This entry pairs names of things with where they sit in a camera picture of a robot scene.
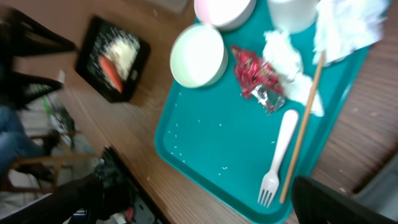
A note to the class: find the white plastic fork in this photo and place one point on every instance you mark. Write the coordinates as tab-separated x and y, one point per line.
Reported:
270	182

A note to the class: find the wooden chopstick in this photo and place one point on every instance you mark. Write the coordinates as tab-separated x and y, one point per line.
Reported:
302	129

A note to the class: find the crumpled white napkin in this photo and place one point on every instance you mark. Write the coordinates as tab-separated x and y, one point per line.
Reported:
344	26

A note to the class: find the torn white tissue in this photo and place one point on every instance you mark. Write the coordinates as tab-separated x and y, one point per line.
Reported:
287	62

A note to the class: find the pink bowl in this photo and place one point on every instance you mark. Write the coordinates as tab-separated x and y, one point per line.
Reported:
224	14

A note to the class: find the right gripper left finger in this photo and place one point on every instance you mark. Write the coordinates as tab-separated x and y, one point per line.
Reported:
86	193

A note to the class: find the teal plastic serving tray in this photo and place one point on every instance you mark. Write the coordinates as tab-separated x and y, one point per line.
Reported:
225	143

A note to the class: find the black waste tray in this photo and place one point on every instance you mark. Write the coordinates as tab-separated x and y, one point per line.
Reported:
107	91

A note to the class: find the grey dishwasher rack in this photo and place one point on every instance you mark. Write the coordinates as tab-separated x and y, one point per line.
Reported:
380	194

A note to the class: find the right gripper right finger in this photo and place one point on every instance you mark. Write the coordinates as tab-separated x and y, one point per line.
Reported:
315	203

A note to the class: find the white paper cup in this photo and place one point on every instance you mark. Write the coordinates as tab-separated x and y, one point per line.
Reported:
292	16

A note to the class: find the red snack wrapper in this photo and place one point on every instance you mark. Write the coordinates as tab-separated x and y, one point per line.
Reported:
258	78

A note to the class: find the white bowl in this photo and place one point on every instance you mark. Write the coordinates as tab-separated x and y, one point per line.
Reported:
198	57

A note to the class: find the orange carrot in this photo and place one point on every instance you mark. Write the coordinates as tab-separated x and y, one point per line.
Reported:
111	71

